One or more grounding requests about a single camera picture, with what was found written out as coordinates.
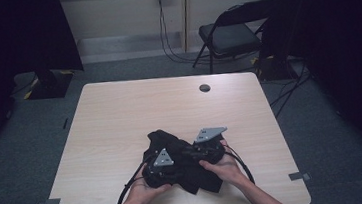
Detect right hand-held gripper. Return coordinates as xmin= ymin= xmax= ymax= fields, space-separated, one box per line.
xmin=187 ymin=125 xmax=232 ymax=164

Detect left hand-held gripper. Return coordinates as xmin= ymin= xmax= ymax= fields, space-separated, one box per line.
xmin=142 ymin=147 xmax=177 ymax=184

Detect black pants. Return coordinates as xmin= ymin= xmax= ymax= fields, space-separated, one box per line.
xmin=137 ymin=123 xmax=231 ymax=201

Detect person's right hand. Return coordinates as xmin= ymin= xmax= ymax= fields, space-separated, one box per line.
xmin=196 ymin=137 xmax=247 ymax=191

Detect person's left hand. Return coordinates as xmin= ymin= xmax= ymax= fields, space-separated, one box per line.
xmin=119 ymin=161 xmax=175 ymax=204

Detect round grey table grommet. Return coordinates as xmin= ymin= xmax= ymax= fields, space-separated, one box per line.
xmin=198 ymin=83 xmax=212 ymax=94

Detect black stand base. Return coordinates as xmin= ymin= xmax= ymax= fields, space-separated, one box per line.
xmin=250 ymin=52 xmax=299 ymax=84
xmin=24 ymin=66 xmax=77 ymax=102

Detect black folding chair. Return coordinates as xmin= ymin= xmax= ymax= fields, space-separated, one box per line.
xmin=187 ymin=0 xmax=282 ymax=77

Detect dark curtain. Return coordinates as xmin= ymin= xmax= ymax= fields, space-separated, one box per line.
xmin=0 ymin=0 xmax=94 ymax=168
xmin=255 ymin=0 xmax=362 ymax=186

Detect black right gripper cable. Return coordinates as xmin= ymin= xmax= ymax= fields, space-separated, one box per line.
xmin=222 ymin=140 xmax=257 ymax=188

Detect black floor cables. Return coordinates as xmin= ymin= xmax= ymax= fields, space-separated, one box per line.
xmin=265 ymin=62 xmax=316 ymax=119

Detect black wall socket cable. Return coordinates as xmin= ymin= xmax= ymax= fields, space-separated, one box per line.
xmin=156 ymin=0 xmax=214 ymax=69

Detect wooden wall strip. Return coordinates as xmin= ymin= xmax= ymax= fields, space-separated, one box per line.
xmin=176 ymin=0 xmax=196 ymax=54

